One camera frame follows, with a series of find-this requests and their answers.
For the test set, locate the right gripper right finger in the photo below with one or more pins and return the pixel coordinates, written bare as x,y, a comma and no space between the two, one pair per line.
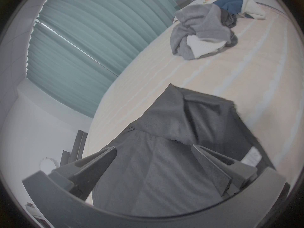
223,172

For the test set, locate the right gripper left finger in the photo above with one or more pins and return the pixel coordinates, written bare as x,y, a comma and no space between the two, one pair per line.
83,174

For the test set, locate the black T-shirt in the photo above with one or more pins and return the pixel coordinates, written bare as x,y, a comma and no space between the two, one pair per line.
154,170

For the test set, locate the bed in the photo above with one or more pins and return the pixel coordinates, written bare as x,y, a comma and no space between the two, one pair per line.
237,79

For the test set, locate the pile of clothes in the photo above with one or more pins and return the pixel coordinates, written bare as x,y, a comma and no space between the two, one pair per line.
201,27

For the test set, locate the dark dressing table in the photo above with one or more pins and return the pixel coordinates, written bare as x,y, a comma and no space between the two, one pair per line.
65,158

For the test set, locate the black chest of drawers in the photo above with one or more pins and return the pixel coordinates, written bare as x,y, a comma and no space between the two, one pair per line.
80,144

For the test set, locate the round white mirror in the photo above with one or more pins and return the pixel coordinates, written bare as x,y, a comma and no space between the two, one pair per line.
47,161

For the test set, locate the blue-green curtain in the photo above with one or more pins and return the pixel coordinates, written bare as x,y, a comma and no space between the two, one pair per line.
66,75
106,20

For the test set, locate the grey bedside table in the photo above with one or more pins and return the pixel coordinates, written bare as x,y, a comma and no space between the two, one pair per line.
184,1

